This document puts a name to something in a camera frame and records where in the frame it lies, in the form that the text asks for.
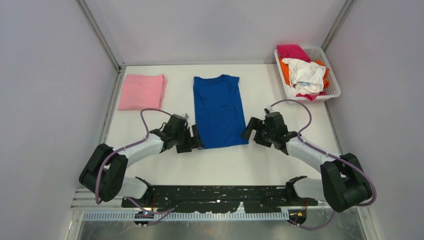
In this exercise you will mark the folded pink t shirt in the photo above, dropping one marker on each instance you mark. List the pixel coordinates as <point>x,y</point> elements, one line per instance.
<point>141,92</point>

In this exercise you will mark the orange t shirt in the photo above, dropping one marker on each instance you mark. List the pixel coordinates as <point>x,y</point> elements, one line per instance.
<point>286,73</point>

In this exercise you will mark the white slotted cable duct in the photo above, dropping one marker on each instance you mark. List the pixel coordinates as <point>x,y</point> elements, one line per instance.
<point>239,215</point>

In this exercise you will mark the magenta t shirt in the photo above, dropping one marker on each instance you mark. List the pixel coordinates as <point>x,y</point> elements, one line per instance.
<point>292,51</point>

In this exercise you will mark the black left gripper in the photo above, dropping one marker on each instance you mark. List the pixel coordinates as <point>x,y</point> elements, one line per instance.
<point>188,146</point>

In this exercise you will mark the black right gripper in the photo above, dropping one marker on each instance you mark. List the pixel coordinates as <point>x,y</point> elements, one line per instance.
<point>254,123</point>

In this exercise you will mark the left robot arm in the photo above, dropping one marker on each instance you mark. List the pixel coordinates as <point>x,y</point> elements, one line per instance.
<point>105,172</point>

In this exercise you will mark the white t shirt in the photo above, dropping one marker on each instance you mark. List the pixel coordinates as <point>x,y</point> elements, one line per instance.
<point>305,78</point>

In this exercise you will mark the blue printed t shirt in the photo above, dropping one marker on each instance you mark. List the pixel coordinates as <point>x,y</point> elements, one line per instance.
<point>219,113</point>

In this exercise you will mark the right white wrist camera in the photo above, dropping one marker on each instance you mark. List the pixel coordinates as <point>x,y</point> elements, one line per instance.
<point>268,109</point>

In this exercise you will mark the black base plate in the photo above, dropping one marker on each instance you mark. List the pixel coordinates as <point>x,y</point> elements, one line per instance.
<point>218,199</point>

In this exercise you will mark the white plastic basket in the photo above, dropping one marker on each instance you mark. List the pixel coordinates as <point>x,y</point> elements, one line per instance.
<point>332,89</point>

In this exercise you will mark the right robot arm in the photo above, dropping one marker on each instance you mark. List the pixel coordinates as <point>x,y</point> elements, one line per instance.
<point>342,183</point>

